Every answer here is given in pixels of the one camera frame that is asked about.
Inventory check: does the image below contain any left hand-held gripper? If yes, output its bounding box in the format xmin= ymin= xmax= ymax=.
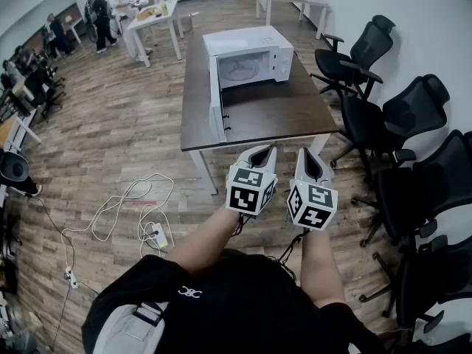
xmin=225 ymin=144 xmax=278 ymax=217

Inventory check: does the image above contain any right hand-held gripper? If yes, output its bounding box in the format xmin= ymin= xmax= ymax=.
xmin=286 ymin=147 xmax=339 ymax=232

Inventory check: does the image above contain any round glass turntable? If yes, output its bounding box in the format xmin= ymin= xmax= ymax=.
xmin=220 ymin=56 xmax=262 ymax=83

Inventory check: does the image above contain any person's right forearm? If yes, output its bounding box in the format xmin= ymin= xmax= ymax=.
xmin=299 ymin=229 xmax=346 ymax=309

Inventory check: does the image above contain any grey shoulder bag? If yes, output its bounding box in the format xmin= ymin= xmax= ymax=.
xmin=91 ymin=300 xmax=171 ymax=354

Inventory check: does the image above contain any person's left forearm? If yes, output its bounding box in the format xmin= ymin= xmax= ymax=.
xmin=165 ymin=203 xmax=245 ymax=276

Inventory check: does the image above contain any dark brown table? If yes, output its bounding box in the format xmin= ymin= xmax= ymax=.
xmin=180 ymin=31 xmax=340 ymax=195

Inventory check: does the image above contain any white power strip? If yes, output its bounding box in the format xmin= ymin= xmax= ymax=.
xmin=150 ymin=222 xmax=174 ymax=249

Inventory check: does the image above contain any white microwave oven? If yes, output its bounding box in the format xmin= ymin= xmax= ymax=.
xmin=201 ymin=25 xmax=295 ymax=143

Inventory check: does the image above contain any person's black shirt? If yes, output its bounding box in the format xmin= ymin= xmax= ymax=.
xmin=80 ymin=248 xmax=386 ymax=354

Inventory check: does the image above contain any grey waste bin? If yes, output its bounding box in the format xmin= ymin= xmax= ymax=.
xmin=185 ymin=12 xmax=201 ymax=33

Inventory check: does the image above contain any tan food packet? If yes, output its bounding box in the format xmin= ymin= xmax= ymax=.
xmin=136 ymin=7 xmax=162 ymax=22

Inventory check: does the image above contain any small white socket adapter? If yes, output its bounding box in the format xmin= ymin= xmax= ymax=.
xmin=64 ymin=266 xmax=80 ymax=289

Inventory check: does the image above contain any grey moulded chair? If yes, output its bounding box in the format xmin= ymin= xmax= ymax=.
xmin=0 ymin=149 xmax=31 ymax=195

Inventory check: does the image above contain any wooden-top desk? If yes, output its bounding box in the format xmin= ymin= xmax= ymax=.
xmin=0 ymin=114 xmax=43 ymax=155

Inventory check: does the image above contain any three-arm roller ring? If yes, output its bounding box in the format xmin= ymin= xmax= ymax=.
xmin=227 ymin=59 xmax=255 ymax=76

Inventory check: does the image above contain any white floor cable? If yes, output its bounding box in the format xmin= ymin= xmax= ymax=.
xmin=60 ymin=173 xmax=176 ymax=258

